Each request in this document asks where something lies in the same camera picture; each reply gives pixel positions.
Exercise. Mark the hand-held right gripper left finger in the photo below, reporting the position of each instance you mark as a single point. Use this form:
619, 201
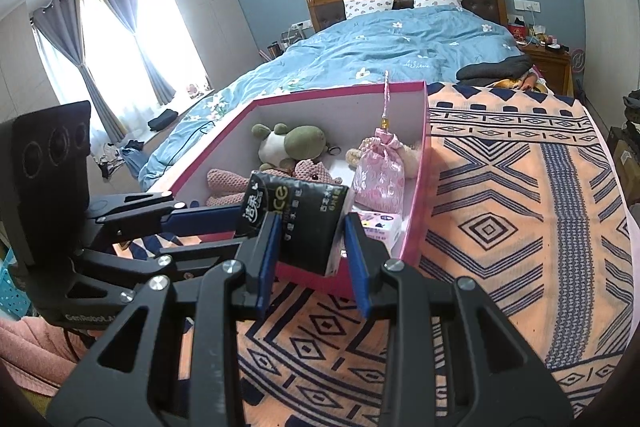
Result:
267, 267

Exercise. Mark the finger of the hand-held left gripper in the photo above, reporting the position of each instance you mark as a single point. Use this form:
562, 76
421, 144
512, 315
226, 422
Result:
200, 257
200, 222

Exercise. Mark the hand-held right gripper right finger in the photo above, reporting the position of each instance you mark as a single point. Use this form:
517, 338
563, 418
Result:
362, 267

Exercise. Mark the floral white tissue packet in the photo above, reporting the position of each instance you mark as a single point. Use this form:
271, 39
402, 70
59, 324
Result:
382, 224

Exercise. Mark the brown knit bear plush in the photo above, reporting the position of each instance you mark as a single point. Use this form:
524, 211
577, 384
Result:
225, 182

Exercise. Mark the black tissue packet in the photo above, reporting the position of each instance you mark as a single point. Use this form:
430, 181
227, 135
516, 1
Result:
300, 217

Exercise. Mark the cream fluffy bear plush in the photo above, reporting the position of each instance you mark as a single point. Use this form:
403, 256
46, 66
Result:
411, 157

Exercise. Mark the green frog plush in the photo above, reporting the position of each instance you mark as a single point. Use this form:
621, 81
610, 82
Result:
305, 142

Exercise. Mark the pink cardboard box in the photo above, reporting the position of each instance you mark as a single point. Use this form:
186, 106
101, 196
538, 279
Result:
325, 112

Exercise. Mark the person's left forearm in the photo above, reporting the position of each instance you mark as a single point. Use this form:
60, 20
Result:
30, 347

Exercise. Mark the light crumpled clothes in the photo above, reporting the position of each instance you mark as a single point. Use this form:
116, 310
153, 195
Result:
106, 159

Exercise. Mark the blue crumpled clothes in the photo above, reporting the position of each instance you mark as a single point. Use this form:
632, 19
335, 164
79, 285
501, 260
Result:
134, 157

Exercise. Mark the black folded clothes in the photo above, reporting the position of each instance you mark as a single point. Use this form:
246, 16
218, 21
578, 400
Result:
163, 120

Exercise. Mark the grey curtain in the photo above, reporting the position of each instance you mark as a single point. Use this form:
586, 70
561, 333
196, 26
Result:
70, 47
130, 22

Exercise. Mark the blue plastic basket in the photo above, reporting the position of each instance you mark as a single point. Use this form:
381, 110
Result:
15, 294

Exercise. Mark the orange patterned blanket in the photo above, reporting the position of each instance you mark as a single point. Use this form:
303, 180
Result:
500, 207

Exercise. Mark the blue floral duvet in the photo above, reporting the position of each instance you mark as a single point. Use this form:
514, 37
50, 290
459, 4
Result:
375, 47

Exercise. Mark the dark grey folded blanket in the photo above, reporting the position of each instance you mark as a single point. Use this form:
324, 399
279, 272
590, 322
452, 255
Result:
495, 68

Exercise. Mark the wooden nightstand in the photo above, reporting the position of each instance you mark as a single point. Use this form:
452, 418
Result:
552, 67

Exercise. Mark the red box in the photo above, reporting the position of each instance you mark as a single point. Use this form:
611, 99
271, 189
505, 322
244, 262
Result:
517, 31

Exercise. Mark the round pink sign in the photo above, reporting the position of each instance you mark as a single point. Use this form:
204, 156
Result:
578, 59

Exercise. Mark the pile of dark clothes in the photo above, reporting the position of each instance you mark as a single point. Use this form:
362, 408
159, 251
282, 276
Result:
631, 107

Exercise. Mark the white wall outlet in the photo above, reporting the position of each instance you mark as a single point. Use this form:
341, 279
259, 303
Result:
527, 5
301, 25

